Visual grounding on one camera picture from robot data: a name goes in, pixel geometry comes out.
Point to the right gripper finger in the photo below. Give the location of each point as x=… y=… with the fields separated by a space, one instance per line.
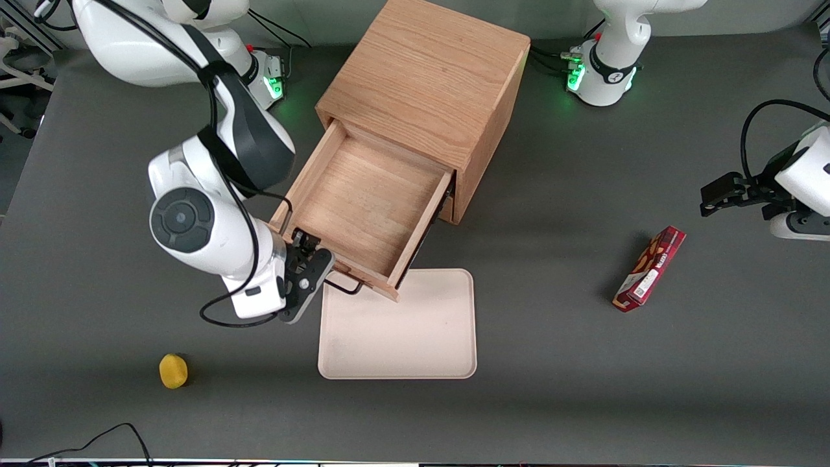
x=299 y=240
x=314 y=246

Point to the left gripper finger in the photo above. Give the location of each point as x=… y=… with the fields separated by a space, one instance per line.
x=778 y=209
x=723 y=191

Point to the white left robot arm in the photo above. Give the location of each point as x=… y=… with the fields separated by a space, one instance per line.
x=613 y=58

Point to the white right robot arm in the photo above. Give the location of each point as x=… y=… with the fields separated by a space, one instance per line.
x=194 y=233

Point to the wooden drawer cabinet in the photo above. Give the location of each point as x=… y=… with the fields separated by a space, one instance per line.
x=441 y=78

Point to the red tartan cookie box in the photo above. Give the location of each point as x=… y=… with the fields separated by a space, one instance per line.
x=650 y=269

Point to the yellow lemon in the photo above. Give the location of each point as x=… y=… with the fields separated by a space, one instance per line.
x=173 y=371

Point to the beige plastic tray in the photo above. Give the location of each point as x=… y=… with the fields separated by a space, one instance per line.
x=415 y=331

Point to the white chair base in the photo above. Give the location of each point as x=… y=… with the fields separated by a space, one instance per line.
x=19 y=78

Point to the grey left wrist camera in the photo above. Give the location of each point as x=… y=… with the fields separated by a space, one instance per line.
x=804 y=227

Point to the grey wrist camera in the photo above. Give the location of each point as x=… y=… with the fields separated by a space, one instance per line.
x=804 y=227
x=305 y=285

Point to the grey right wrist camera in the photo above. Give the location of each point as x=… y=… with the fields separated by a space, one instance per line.
x=305 y=285

